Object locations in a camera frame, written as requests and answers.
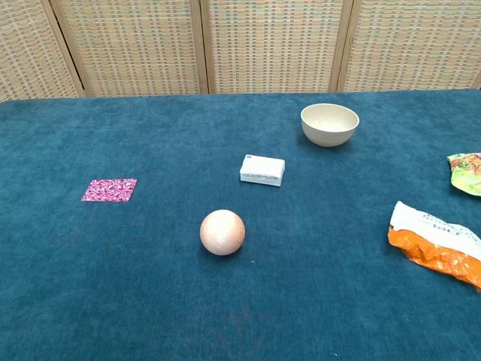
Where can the small white box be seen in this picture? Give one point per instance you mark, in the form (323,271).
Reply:
(263,169)

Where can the cream bowl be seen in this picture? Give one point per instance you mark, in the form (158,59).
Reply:
(330,129)

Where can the green snack bag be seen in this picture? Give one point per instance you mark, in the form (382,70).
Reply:
(467,175)

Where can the peach foam ball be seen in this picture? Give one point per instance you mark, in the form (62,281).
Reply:
(222,233)

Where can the woven folding screen panel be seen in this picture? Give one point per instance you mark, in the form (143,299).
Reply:
(131,45)
(26,49)
(270,45)
(413,45)

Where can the teal table cloth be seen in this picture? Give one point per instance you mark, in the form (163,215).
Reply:
(150,293)

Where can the orange and white snack bag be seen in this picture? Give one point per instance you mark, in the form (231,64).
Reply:
(432,248)

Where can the pink patterned card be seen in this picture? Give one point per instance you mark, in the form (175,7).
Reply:
(109,190)

